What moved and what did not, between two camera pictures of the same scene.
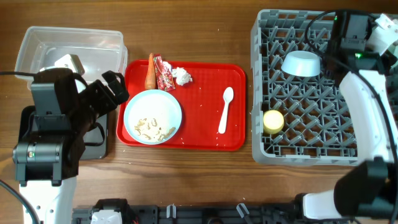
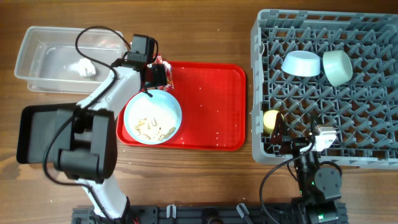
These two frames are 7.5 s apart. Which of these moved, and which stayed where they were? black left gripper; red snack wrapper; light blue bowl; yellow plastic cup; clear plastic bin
Moved: black left gripper
Stayed: red snack wrapper; light blue bowl; clear plastic bin; yellow plastic cup
